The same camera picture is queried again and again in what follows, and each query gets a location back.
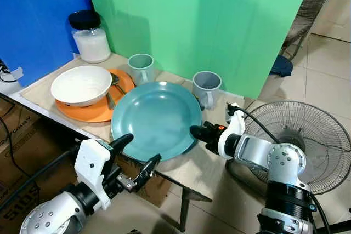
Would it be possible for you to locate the printed brown cardboard box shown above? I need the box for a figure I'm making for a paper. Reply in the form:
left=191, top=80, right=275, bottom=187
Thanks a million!
left=0, top=97, right=78, bottom=230

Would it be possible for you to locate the glass jar with black lid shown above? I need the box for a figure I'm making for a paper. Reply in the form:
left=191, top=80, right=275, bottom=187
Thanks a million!
left=69, top=10, right=111, bottom=64

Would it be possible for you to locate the beige folding table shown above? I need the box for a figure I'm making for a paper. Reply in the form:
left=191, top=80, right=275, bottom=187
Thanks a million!
left=10, top=52, right=258, bottom=233

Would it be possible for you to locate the grey blue mug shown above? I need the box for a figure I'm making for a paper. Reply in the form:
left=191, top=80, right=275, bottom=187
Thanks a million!
left=193, top=71, right=222, bottom=110

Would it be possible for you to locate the grey bin with blue lid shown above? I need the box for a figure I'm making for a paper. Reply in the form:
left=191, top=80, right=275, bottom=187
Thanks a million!
left=258, top=55, right=294, bottom=101

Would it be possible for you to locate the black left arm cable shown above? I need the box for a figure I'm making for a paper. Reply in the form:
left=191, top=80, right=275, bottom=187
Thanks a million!
left=0, top=145, right=78, bottom=212

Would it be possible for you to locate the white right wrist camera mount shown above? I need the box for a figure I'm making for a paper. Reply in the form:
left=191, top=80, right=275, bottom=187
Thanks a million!
left=217, top=102, right=246, bottom=160

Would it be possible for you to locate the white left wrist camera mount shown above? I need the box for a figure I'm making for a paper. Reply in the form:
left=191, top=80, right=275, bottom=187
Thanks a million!
left=73, top=139, right=115, bottom=211

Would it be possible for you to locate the metal fork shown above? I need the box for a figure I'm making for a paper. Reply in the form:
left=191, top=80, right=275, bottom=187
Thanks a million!
left=106, top=92, right=116, bottom=110

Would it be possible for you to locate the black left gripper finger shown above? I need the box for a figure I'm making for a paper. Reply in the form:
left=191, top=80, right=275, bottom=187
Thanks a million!
left=108, top=133, right=134, bottom=157
left=133, top=153, right=162, bottom=192

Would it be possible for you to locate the metal spoon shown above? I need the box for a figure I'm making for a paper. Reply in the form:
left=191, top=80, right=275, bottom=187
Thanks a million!
left=110, top=72, right=128, bottom=96

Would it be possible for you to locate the orange plate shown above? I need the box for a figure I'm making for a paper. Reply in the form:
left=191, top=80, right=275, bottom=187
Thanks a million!
left=55, top=69, right=135, bottom=123

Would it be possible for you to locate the small plain cardboard box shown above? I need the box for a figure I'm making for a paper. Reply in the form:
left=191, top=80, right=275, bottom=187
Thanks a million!
left=112, top=155, right=172, bottom=208

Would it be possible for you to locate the white bowl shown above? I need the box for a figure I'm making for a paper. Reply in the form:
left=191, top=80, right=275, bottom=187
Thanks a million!
left=50, top=65, right=113, bottom=107

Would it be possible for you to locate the black stand leg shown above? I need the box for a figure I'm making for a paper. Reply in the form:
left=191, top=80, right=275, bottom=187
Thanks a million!
left=322, top=220, right=351, bottom=234

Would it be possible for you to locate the teal dinner plate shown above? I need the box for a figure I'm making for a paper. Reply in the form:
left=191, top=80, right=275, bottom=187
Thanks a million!
left=111, top=81, right=202, bottom=162

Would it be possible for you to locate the green backdrop board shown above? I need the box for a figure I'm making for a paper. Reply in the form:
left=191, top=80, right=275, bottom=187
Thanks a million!
left=83, top=0, right=316, bottom=101

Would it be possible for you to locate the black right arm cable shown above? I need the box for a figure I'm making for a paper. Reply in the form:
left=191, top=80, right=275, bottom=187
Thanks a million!
left=227, top=104, right=281, bottom=145

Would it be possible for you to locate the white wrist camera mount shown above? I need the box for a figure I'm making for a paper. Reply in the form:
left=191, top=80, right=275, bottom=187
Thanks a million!
left=73, top=139, right=115, bottom=211
left=217, top=102, right=246, bottom=160

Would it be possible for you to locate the blue backdrop board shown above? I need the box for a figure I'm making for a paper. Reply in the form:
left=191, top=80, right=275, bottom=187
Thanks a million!
left=0, top=0, right=93, bottom=88

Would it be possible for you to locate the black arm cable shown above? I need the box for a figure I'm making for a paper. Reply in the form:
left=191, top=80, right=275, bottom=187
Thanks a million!
left=227, top=104, right=281, bottom=145
left=0, top=145, right=78, bottom=212

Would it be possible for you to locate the black floor fan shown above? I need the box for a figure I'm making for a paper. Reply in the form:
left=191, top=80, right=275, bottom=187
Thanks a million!
left=227, top=101, right=351, bottom=196

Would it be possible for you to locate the pale green mug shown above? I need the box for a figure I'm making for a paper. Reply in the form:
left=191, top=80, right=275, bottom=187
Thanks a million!
left=128, top=54, right=155, bottom=86

